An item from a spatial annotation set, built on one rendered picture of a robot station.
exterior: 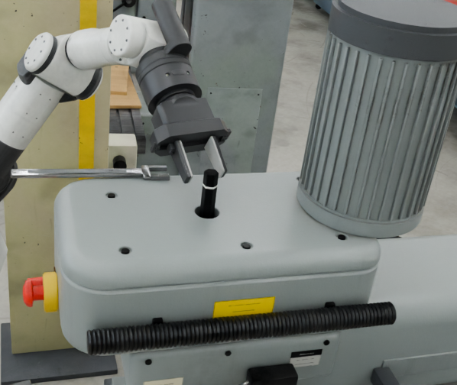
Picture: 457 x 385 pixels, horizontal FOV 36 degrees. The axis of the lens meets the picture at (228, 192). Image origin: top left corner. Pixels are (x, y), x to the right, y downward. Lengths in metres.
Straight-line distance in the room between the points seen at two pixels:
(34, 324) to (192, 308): 2.46
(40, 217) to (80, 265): 2.13
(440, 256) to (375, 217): 0.30
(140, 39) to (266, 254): 0.39
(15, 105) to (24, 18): 1.33
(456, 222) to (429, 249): 3.80
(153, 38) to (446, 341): 0.70
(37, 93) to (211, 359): 0.61
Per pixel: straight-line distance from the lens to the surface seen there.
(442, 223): 5.08
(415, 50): 0.95
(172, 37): 1.11
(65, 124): 2.87
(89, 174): 1.13
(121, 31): 1.14
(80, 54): 1.29
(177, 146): 1.04
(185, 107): 1.07
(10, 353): 3.55
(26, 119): 1.40
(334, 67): 1.00
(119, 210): 1.05
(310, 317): 1.03
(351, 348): 1.19
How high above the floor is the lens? 2.45
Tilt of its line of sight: 30 degrees down
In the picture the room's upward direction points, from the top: 7 degrees clockwise
